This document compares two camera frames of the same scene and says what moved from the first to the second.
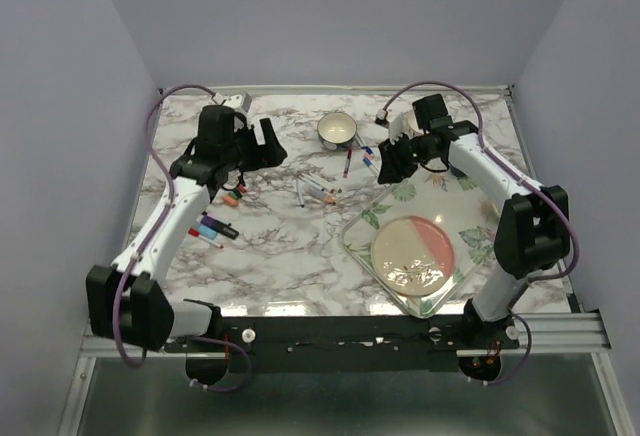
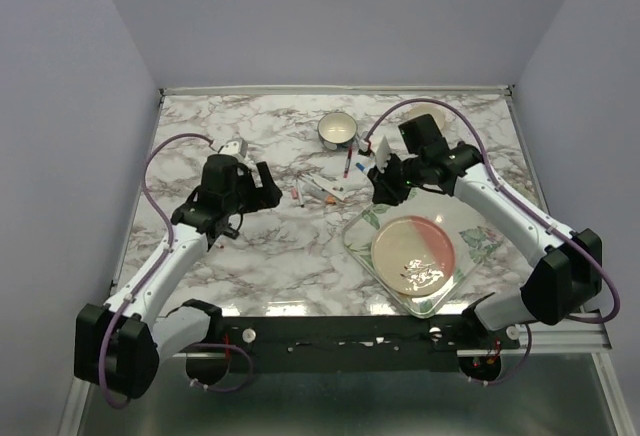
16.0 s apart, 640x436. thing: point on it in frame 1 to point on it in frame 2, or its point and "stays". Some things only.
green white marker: (336, 190) stays
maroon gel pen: (347, 163) stays
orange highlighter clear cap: (321, 195) stays
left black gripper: (269, 154) to (269, 194)
